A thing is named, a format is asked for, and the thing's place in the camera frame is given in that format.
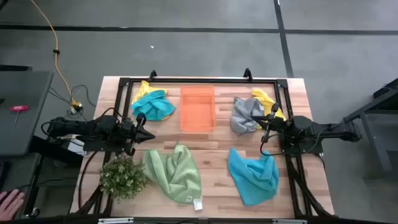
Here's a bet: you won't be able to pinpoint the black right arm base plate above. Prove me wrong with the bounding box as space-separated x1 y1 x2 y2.
279 138 324 156

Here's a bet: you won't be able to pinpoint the small artificial green plant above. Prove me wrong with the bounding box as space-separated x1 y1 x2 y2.
98 154 147 202

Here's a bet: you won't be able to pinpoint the grey microfiber towel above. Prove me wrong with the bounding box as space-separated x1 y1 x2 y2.
229 96 265 137

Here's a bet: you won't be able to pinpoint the yellow extension cable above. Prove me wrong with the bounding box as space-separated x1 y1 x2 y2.
30 0 78 106

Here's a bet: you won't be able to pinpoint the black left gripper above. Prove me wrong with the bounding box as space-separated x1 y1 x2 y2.
121 112 155 156

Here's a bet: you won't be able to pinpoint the yellow cable plug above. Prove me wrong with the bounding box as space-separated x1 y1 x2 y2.
70 100 84 114

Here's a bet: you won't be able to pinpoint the red-handled hex key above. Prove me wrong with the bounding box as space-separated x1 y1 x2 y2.
9 105 30 131

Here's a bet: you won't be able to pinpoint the white box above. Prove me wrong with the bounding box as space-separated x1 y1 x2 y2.
60 133 86 156

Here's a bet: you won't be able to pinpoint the grey side table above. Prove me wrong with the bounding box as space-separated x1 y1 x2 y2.
0 70 54 156

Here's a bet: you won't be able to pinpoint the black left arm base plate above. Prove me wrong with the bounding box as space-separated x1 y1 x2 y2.
83 136 128 154

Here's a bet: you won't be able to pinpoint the person's hand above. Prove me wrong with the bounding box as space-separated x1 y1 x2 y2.
0 189 25 222

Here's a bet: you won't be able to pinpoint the black side shelf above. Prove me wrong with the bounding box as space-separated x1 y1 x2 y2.
29 135 85 167

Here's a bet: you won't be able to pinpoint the orange translucent plastic tray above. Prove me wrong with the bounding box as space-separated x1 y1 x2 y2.
179 85 217 132

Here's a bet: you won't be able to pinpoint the dark grey metal stand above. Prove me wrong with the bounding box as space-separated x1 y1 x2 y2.
343 77 398 183

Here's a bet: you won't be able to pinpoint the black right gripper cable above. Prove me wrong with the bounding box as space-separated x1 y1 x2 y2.
260 127 325 156

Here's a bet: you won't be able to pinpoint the yellow microfiber towel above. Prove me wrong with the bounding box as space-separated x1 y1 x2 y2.
251 88 287 130
132 80 170 121

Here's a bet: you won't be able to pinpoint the thick black hose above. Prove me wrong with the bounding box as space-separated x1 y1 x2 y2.
77 151 105 209

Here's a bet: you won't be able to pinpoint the thin black floor cables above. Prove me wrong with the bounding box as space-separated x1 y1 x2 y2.
48 84 97 122

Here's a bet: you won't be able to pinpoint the green microfiber towel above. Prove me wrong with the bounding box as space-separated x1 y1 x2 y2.
142 141 202 205

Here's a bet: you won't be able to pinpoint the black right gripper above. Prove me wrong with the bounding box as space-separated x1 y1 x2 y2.
251 102 292 144

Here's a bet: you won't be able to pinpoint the blue microfiber towel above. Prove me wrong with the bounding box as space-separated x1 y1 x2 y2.
227 147 280 207
131 90 177 121

